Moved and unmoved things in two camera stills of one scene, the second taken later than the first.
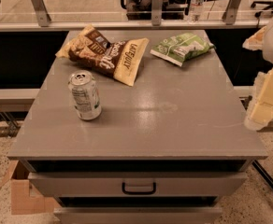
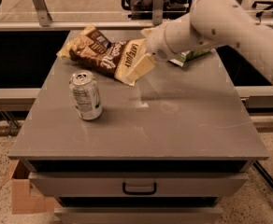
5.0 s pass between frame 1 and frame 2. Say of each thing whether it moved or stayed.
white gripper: moved
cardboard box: stayed
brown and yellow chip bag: stayed
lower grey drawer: stayed
